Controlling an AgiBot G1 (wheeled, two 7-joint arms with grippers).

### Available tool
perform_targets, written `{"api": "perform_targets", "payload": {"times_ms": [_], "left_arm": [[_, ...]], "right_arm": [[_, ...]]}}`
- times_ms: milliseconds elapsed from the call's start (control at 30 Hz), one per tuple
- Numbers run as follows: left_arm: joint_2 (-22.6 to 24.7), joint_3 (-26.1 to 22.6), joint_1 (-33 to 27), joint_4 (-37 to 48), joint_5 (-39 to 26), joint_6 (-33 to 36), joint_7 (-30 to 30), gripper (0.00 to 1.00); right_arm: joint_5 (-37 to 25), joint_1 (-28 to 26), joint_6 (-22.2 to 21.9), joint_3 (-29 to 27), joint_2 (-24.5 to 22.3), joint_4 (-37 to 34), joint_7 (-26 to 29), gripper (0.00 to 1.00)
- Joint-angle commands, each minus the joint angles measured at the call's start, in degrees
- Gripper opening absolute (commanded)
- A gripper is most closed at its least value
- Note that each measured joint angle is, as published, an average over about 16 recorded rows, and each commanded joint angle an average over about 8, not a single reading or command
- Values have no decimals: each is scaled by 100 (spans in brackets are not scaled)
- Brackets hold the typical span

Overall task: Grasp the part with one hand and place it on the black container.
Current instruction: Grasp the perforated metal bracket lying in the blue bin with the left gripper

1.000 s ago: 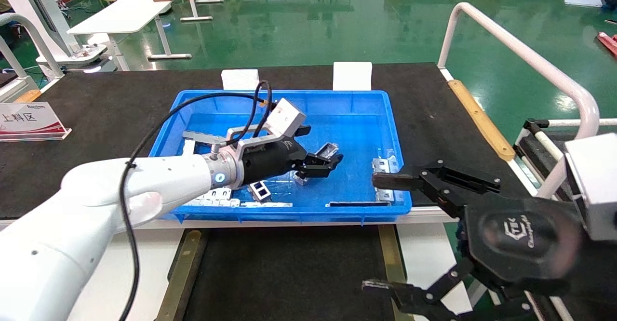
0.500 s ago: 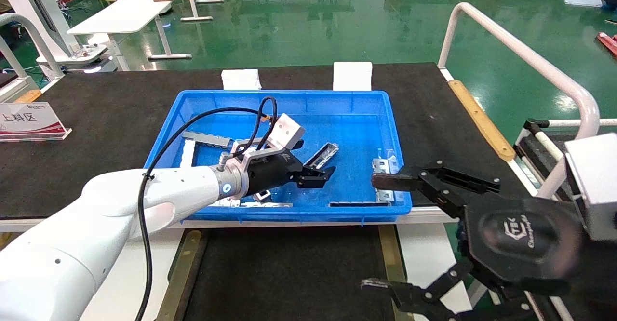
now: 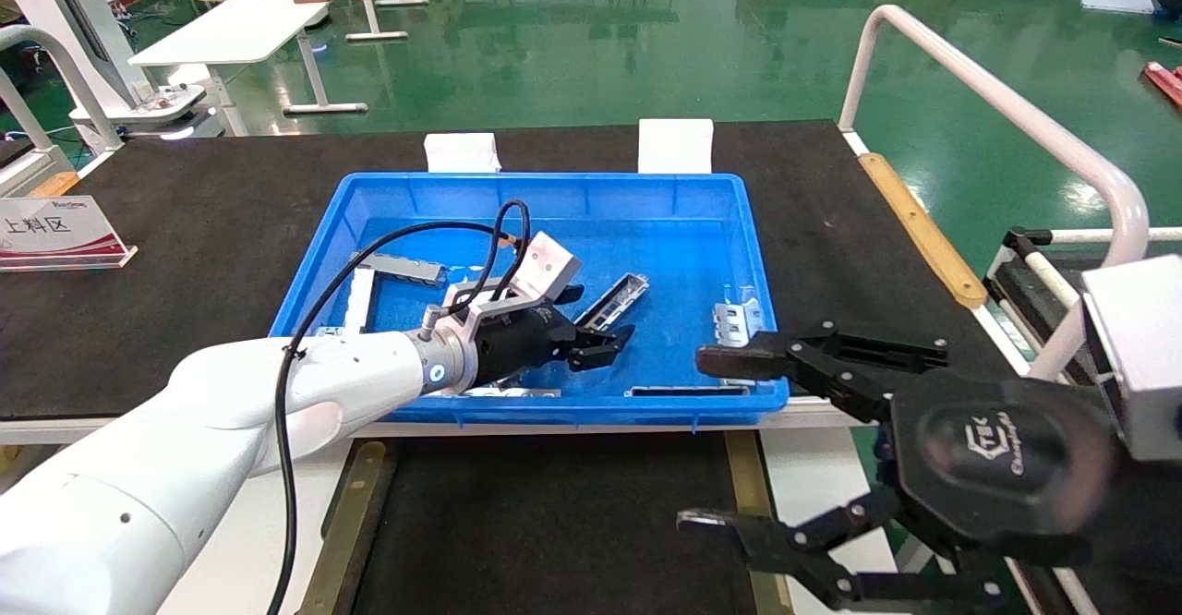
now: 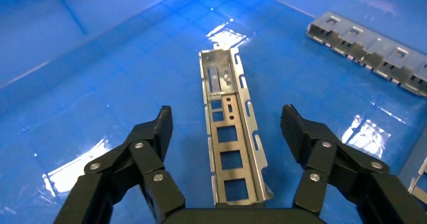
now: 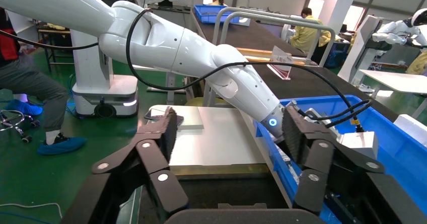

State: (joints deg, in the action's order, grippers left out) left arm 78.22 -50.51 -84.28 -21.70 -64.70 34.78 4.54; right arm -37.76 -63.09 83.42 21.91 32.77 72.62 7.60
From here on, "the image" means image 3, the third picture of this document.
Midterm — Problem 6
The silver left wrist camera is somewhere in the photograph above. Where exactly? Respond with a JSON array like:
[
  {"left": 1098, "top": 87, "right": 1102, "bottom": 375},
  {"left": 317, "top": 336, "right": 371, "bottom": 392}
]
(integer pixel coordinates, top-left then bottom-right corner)
[{"left": 443, "top": 232, "right": 583, "bottom": 330}]

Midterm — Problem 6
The brass coloured metal strip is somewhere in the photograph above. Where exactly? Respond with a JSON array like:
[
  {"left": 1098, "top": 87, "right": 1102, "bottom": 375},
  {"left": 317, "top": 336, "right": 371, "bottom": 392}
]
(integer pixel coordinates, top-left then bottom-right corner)
[{"left": 725, "top": 430, "right": 795, "bottom": 615}]

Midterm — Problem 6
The red object on floor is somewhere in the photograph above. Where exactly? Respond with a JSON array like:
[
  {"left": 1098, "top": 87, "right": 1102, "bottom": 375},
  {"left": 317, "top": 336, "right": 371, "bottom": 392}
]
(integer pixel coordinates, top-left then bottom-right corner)
[{"left": 1143, "top": 61, "right": 1182, "bottom": 113}]

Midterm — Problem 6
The white robot with wheeled base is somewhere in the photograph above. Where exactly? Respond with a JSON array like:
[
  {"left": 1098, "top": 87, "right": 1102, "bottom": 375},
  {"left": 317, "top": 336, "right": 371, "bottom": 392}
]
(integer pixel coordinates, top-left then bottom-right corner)
[{"left": 0, "top": 0, "right": 223, "bottom": 140}]

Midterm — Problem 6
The white paper label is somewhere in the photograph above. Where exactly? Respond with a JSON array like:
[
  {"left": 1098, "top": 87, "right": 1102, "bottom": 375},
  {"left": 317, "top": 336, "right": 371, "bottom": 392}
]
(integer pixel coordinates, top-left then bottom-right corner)
[
  {"left": 638, "top": 118, "right": 715, "bottom": 175},
  {"left": 424, "top": 132, "right": 502, "bottom": 174}
]

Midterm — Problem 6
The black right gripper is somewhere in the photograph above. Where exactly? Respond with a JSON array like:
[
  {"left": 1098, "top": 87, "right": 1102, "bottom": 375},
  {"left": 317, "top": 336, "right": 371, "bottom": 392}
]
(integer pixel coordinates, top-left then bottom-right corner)
[{"left": 676, "top": 321, "right": 1118, "bottom": 611}]

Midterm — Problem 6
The blue plastic bin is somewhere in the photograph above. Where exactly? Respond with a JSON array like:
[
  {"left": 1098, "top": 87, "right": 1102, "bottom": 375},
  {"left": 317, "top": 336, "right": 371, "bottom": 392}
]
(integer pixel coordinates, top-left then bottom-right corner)
[{"left": 268, "top": 172, "right": 790, "bottom": 427}]

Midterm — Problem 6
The black cart with white pipes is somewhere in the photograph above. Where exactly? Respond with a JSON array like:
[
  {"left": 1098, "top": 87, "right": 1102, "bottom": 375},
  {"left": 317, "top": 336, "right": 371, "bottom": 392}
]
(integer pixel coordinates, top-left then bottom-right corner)
[{"left": 983, "top": 225, "right": 1182, "bottom": 615}]

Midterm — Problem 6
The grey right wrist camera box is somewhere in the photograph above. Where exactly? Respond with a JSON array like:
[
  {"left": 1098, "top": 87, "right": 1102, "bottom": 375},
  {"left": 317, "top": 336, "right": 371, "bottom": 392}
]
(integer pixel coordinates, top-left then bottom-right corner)
[{"left": 1080, "top": 255, "right": 1182, "bottom": 464}]

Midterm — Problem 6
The grey long metal part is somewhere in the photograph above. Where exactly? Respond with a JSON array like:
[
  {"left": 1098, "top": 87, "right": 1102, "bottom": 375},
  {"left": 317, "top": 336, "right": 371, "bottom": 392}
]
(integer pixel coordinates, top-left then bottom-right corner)
[{"left": 349, "top": 250, "right": 449, "bottom": 285}]

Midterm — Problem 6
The grey curved tube railing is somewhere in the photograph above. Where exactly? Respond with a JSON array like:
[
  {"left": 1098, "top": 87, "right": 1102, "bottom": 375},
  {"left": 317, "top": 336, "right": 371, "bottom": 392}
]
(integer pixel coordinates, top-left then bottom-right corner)
[{"left": 0, "top": 24, "right": 126, "bottom": 156}]

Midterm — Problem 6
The silver thin metal strip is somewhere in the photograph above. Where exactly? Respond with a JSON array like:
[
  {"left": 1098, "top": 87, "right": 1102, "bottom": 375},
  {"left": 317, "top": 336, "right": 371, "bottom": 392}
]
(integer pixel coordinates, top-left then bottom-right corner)
[{"left": 460, "top": 384, "right": 562, "bottom": 400}]

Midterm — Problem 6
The white metal bar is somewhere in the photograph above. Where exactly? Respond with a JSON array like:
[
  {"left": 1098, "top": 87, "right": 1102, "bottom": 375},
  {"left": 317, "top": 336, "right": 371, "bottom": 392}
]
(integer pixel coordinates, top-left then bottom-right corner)
[{"left": 342, "top": 267, "right": 377, "bottom": 334}]

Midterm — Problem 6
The yellow wooden edge strip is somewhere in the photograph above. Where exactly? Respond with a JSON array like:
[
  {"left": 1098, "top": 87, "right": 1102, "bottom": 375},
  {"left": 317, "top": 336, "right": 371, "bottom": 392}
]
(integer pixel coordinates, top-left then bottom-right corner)
[{"left": 859, "top": 152, "right": 989, "bottom": 310}]

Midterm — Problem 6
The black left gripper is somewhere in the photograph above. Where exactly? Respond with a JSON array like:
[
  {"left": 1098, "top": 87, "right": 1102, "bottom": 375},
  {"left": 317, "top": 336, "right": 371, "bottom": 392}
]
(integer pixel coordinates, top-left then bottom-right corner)
[{"left": 466, "top": 284, "right": 636, "bottom": 390}]

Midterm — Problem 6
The black flat container tray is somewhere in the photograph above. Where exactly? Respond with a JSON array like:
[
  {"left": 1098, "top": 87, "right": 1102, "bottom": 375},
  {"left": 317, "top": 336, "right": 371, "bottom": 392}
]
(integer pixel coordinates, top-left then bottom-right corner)
[{"left": 351, "top": 432, "right": 767, "bottom": 615}]

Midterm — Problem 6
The white tubular railing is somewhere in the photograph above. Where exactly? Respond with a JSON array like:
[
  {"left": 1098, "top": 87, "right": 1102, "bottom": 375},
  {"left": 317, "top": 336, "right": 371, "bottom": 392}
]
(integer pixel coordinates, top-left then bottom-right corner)
[{"left": 838, "top": 6, "right": 1151, "bottom": 380}]

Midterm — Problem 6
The red white table sign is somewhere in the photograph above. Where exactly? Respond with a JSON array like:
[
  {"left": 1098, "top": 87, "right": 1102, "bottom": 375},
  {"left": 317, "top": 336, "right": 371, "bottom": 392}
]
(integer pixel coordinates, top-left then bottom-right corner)
[{"left": 0, "top": 195, "right": 139, "bottom": 272}]

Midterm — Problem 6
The white desk with legs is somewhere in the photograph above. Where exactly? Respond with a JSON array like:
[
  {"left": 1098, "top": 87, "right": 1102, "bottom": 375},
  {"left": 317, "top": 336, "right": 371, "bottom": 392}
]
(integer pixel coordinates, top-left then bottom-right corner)
[{"left": 127, "top": 0, "right": 370, "bottom": 136}]

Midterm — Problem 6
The dark slotted metal bracket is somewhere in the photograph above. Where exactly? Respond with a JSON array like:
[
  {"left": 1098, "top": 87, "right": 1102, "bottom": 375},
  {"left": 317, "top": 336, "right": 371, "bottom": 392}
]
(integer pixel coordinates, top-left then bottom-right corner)
[{"left": 574, "top": 273, "right": 650, "bottom": 332}]

